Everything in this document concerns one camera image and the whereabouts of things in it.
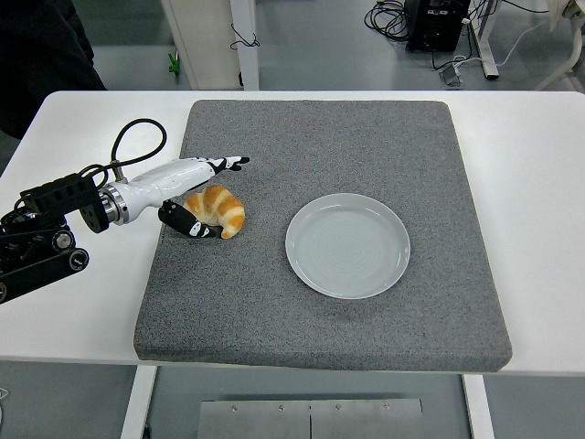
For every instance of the small green object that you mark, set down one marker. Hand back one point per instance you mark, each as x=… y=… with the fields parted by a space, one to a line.
x=173 y=64

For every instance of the black computer box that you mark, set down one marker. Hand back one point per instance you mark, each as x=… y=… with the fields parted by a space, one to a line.
x=434 y=25

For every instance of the grey felt mat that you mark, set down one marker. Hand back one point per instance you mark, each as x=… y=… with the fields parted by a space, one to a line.
x=320 y=151

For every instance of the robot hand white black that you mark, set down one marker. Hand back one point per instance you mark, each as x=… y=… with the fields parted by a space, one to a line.
x=169 y=180

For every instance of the small grey floor box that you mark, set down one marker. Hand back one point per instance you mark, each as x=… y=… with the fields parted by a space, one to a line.
x=451 y=77

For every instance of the person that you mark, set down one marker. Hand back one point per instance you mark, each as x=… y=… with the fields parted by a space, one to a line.
x=41 y=59

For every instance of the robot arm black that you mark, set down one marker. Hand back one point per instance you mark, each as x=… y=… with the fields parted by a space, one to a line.
x=41 y=270

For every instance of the golden croissant bread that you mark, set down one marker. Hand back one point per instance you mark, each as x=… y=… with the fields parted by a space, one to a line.
x=224 y=206

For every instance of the grey round plate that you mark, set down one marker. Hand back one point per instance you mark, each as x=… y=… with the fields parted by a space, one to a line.
x=347 y=247

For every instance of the white desk leg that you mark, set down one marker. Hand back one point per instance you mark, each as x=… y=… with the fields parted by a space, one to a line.
x=486 y=50

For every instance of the white table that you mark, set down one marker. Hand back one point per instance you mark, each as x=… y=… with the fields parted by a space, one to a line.
x=525 y=183

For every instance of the white chair base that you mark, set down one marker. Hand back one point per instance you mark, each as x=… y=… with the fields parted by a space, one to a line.
x=573 y=46

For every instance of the white cabinet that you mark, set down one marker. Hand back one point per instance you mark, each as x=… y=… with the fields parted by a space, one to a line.
x=215 y=36

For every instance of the grey metal plate with screws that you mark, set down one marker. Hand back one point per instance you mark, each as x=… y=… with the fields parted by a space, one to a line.
x=274 y=420

